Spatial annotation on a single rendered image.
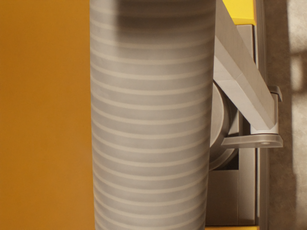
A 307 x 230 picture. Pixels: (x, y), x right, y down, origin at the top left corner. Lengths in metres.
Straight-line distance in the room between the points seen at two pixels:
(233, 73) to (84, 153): 0.33
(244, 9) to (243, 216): 0.40
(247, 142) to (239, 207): 0.17
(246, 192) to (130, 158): 1.05
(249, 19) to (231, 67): 0.62
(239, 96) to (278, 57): 0.78
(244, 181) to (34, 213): 0.52
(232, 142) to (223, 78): 0.48
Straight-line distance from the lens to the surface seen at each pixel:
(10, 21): 0.81
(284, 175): 1.50
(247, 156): 1.22
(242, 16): 1.23
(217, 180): 1.22
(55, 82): 0.86
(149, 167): 0.17
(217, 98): 1.08
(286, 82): 1.52
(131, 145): 0.17
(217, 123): 1.08
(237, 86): 0.70
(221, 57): 0.57
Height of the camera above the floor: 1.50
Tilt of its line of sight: 73 degrees down
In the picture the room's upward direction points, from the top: 62 degrees counter-clockwise
